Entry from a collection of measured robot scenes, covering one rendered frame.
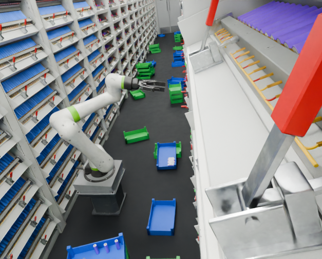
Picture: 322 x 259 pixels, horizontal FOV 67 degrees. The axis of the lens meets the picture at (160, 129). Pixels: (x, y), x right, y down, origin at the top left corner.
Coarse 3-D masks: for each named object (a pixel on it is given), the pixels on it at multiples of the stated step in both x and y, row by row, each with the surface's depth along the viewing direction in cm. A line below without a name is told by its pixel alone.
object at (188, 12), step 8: (184, 0) 46; (192, 0) 46; (200, 0) 46; (208, 0) 46; (184, 8) 47; (192, 8) 47; (200, 8) 46; (184, 16) 47; (192, 104) 57; (200, 248) 83
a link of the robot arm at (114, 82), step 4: (108, 76) 166; (112, 76) 166; (116, 76) 167; (120, 76) 168; (124, 76) 168; (108, 80) 166; (112, 80) 165; (116, 80) 166; (120, 80) 166; (108, 84) 167; (112, 84) 166; (116, 84) 167; (120, 84) 167; (108, 88) 170; (112, 88) 169; (116, 88) 170; (120, 88) 170; (112, 92) 172; (116, 92) 173
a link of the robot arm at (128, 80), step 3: (126, 78) 167; (129, 78) 167; (132, 78) 169; (126, 81) 166; (129, 81) 166; (132, 81) 168; (126, 84) 166; (129, 84) 166; (126, 87) 168; (129, 87) 168; (129, 90) 173
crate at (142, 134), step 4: (144, 128) 322; (124, 132) 316; (128, 132) 319; (132, 132) 321; (136, 132) 322; (140, 132) 323; (144, 132) 323; (124, 136) 310; (128, 136) 319; (132, 136) 318; (136, 136) 316; (140, 136) 315; (144, 136) 305; (148, 136) 306; (128, 140) 302; (132, 140) 304; (136, 140) 305; (140, 140) 306
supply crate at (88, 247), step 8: (104, 240) 133; (112, 240) 135; (120, 240) 133; (72, 248) 131; (80, 248) 132; (88, 248) 134; (104, 248) 135; (112, 248) 134; (120, 248) 134; (72, 256) 132; (80, 256) 132; (88, 256) 132; (96, 256) 131; (104, 256) 130; (112, 256) 130; (120, 256) 129
